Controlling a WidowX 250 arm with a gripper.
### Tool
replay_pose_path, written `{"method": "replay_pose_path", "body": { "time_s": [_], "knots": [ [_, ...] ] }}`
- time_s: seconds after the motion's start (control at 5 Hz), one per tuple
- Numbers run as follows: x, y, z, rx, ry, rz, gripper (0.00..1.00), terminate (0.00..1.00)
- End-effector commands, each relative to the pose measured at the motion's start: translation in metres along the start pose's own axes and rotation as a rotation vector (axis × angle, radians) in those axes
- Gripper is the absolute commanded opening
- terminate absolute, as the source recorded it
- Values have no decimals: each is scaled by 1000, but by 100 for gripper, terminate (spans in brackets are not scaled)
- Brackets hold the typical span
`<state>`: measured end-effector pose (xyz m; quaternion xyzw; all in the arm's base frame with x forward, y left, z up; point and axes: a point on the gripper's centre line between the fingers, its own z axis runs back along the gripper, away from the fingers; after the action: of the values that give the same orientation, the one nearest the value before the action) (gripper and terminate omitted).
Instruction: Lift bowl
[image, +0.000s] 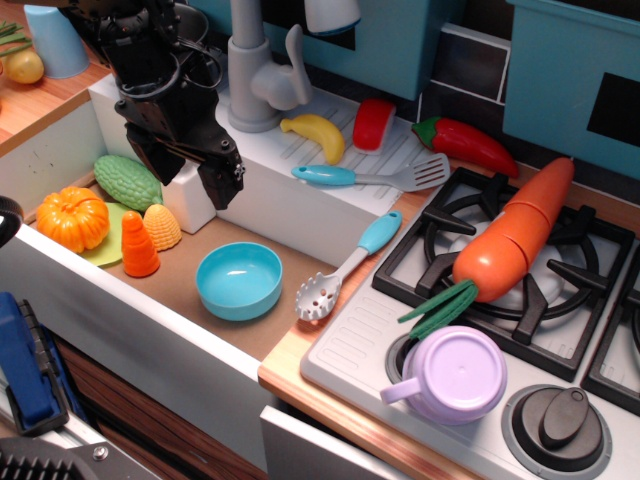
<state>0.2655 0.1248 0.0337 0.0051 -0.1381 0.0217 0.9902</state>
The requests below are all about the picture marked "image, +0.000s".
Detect lilac plastic cup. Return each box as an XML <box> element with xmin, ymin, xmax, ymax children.
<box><xmin>380</xmin><ymin>326</ymin><xmax>507</xmax><ymax>425</ymax></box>

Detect yellow toy potato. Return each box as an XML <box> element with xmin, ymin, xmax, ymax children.
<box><xmin>3</xmin><ymin>50</ymin><xmax>44</xmax><ymax>85</ymax></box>

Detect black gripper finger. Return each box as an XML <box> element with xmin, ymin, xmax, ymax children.
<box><xmin>198</xmin><ymin>149</ymin><xmax>245</xmax><ymax>210</ymax></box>
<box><xmin>126</xmin><ymin>122</ymin><xmax>186</xmax><ymax>185</ymax></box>

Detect blue clamp block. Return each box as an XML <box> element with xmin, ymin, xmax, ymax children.
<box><xmin>1</xmin><ymin>292</ymin><xmax>69</xmax><ymax>437</ymax></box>

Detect silver metal pot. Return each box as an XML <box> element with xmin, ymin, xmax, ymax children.
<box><xmin>169</xmin><ymin>3</ymin><xmax>209</xmax><ymax>47</ymax></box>

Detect grey slotted spoon blue handle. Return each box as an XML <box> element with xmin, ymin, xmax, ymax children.
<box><xmin>295</xmin><ymin>210</ymin><xmax>403</xmax><ymax>322</ymax></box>

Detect green toy leaves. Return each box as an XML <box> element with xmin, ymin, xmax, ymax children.
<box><xmin>0</xmin><ymin>20</ymin><xmax>33</xmax><ymax>57</ymax></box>

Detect green toy bitter gourd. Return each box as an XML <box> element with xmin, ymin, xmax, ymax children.
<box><xmin>93</xmin><ymin>155</ymin><xmax>163</xmax><ymax>212</ymax></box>

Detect yellow toy corn piece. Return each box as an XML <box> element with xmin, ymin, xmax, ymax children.
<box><xmin>143</xmin><ymin>204</ymin><xmax>182</xmax><ymax>251</ymax></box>

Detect black stove grate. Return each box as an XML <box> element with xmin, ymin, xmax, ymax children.
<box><xmin>582</xmin><ymin>248</ymin><xmax>639</xmax><ymax>416</ymax></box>
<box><xmin>372</xmin><ymin>169</ymin><xmax>634</xmax><ymax>381</ymax></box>

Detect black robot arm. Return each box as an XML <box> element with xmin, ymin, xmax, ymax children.
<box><xmin>59</xmin><ymin>1</ymin><xmax>244</xmax><ymax>210</ymax></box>

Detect grey spatula blue handle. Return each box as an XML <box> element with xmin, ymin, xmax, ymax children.
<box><xmin>291</xmin><ymin>154</ymin><xmax>451</xmax><ymax>193</ymax></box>

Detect light blue plastic cup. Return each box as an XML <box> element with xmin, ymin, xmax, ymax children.
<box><xmin>23</xmin><ymin>5</ymin><xmax>90</xmax><ymax>79</ymax></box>

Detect blue plastic bowl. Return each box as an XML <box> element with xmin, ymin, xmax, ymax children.
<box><xmin>195</xmin><ymin>242</ymin><xmax>283</xmax><ymax>321</ymax></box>

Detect orange toy pumpkin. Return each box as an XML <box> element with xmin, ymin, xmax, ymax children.
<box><xmin>36</xmin><ymin>186</ymin><xmax>111</xmax><ymax>254</ymax></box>

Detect white blue-rimmed cup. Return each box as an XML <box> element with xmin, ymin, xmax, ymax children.
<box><xmin>304</xmin><ymin>0</ymin><xmax>361</xmax><ymax>35</ymax></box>

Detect large orange toy carrot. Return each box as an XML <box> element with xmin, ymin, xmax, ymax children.
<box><xmin>398</xmin><ymin>157</ymin><xmax>575</xmax><ymax>340</ymax></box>

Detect yellow toy banana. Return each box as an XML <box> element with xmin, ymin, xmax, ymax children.
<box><xmin>279</xmin><ymin>114</ymin><xmax>346</xmax><ymax>165</ymax></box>

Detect teal cabinet box left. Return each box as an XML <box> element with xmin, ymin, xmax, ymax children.
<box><xmin>188</xmin><ymin>1</ymin><xmax>466</xmax><ymax>100</ymax></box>

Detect grey toy faucet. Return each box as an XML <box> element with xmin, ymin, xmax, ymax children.
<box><xmin>228</xmin><ymin>0</ymin><xmax>313</xmax><ymax>133</ymax></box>

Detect teal cabinet box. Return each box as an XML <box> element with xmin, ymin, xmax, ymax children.
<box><xmin>188</xmin><ymin>1</ymin><xmax>466</xmax><ymax>100</ymax></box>
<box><xmin>503</xmin><ymin>1</ymin><xmax>639</xmax><ymax>178</ymax></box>

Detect white salt shaker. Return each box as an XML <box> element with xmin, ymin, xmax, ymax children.
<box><xmin>162</xmin><ymin>161</ymin><xmax>216</xmax><ymax>234</ymax></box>

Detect black stove knob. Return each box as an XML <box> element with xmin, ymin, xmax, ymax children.
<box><xmin>502</xmin><ymin>385</ymin><xmax>612</xmax><ymax>479</ymax></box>

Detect light green plate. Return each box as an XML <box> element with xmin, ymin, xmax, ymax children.
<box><xmin>80</xmin><ymin>202</ymin><xmax>129</xmax><ymax>267</ymax></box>

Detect teal cabinet box right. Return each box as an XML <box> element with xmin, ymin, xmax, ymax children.
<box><xmin>503</xmin><ymin>1</ymin><xmax>639</xmax><ymax>178</ymax></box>

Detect red toy chili pepper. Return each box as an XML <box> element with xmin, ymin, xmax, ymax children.
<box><xmin>411</xmin><ymin>117</ymin><xmax>519</xmax><ymax>178</ymax></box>

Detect small orange toy carrot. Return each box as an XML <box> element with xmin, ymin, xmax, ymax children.
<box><xmin>121</xmin><ymin>211</ymin><xmax>160</xmax><ymax>278</ymax></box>

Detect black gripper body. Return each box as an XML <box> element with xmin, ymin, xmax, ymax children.
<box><xmin>116</xmin><ymin>53</ymin><xmax>237</xmax><ymax>161</ymax></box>

